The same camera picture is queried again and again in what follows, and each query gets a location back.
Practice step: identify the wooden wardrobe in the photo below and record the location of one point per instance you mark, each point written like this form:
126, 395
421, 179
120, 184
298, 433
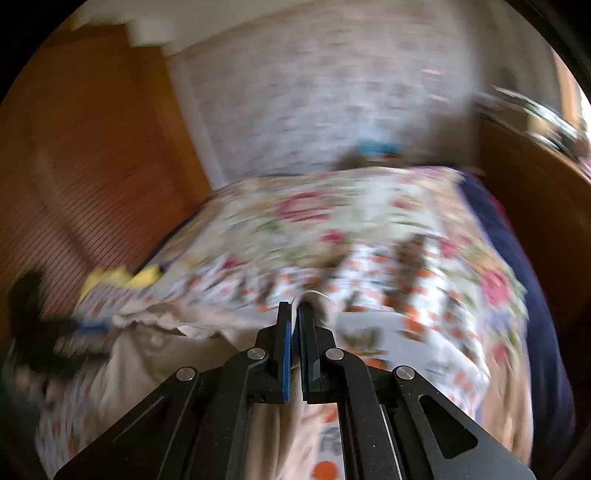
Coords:
92, 161

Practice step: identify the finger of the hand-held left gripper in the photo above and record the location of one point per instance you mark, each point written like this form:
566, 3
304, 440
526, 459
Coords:
78, 337

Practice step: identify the beige printed t-shirt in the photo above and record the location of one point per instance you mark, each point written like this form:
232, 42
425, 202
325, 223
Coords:
152, 360

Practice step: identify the blue plastic bag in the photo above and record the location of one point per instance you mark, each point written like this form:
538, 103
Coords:
378, 148

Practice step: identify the navy blue bedding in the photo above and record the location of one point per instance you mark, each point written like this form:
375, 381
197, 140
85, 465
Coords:
531, 300

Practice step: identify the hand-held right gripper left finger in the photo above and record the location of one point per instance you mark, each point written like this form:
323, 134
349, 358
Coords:
285, 360

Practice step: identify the long wooden cabinet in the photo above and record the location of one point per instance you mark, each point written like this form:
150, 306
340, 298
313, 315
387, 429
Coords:
531, 207

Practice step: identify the brown patterned small cloth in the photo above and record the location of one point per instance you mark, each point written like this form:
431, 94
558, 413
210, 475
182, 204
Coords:
413, 256

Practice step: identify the yellow plush toy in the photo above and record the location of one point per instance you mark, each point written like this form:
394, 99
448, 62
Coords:
111, 279

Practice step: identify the floral quilt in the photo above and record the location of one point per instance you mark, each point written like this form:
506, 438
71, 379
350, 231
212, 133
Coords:
300, 207

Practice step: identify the orange fruit print bedsheet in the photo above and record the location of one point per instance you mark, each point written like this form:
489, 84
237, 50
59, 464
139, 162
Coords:
415, 300

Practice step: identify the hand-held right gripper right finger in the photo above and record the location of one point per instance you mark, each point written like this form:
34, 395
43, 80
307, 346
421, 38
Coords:
307, 360

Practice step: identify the circle patterned wall cloth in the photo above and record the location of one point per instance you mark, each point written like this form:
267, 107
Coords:
323, 101

